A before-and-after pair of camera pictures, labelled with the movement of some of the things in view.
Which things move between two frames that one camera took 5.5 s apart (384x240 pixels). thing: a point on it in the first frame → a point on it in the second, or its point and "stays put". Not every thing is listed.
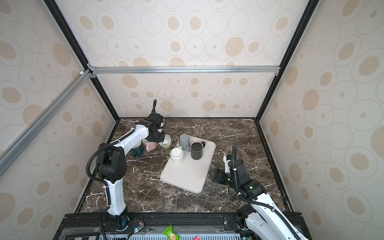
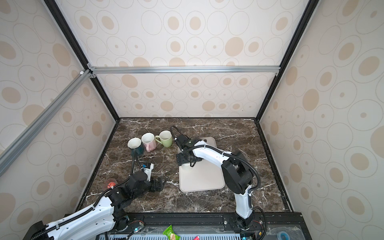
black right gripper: [221, 172] → [180, 160]
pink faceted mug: [150, 146] stays put
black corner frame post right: [307, 15] stays put
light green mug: [167, 142] stays put
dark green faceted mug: [138, 150] stays put
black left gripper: [161, 140] → [154, 188]
